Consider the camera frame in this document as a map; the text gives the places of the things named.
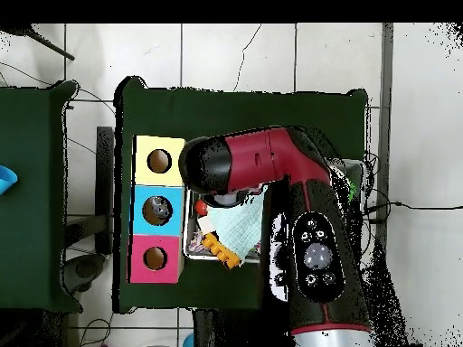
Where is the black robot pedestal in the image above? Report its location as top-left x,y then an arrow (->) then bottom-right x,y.
193,308 -> 290,347

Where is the dark green table cloth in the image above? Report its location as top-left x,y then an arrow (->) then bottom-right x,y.
113,76 -> 370,319
0,80 -> 82,313

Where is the orange toy building block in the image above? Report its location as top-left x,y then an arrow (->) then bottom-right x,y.
201,230 -> 242,270

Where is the shallow mesh bin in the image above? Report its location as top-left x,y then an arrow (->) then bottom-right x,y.
182,158 -> 366,270

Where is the wooden box with three holes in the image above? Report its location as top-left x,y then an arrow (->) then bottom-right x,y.
128,135 -> 191,285

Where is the mint green cloth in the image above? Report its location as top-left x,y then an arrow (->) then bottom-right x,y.
205,192 -> 268,264

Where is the black cable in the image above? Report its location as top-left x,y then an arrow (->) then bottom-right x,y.
364,201 -> 463,223

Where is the blue plastic cup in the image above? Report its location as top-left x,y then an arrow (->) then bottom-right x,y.
0,164 -> 19,197

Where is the black rod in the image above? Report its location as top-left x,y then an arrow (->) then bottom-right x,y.
0,23 -> 76,61

